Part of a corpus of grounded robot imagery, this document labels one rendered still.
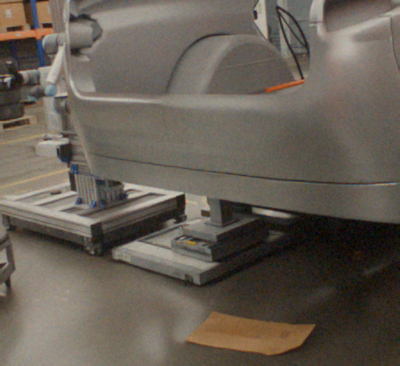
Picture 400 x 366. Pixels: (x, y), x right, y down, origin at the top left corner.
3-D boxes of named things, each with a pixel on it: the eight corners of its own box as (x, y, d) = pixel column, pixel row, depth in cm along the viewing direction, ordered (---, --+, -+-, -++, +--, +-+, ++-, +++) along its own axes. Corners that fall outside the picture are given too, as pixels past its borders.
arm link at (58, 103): (67, 116, 466) (55, 33, 455) (51, 116, 474) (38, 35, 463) (79, 112, 476) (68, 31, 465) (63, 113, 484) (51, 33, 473)
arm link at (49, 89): (84, 38, 462) (57, 101, 442) (71, 39, 468) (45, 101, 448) (73, 28, 453) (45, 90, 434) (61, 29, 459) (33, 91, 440)
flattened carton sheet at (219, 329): (294, 359, 302) (293, 352, 301) (183, 341, 329) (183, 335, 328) (317, 329, 328) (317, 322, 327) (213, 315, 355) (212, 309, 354)
